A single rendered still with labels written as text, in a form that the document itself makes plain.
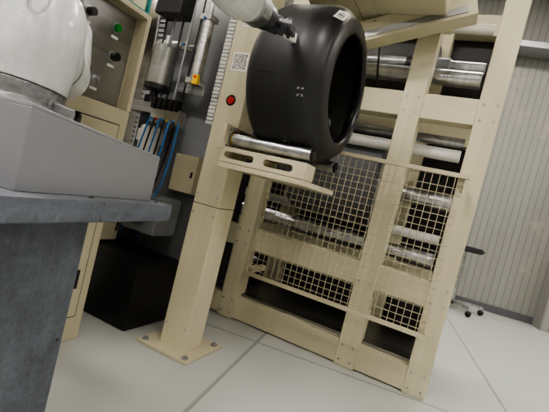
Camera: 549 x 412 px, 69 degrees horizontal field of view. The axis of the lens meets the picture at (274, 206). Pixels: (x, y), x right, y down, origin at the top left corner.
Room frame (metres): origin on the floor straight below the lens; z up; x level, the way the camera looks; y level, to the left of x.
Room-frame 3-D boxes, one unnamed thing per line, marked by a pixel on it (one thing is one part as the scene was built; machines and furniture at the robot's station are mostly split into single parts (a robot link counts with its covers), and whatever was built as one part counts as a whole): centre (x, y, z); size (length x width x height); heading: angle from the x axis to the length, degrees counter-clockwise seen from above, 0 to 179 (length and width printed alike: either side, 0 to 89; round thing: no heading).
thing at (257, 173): (1.61, 0.01, 0.80); 0.37 x 0.36 x 0.02; 155
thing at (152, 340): (1.70, 0.25, 0.01); 0.27 x 0.27 x 0.02; 65
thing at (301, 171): (1.48, 0.07, 0.83); 0.36 x 0.09 x 0.06; 65
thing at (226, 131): (1.68, 0.17, 0.90); 0.40 x 0.03 x 0.10; 155
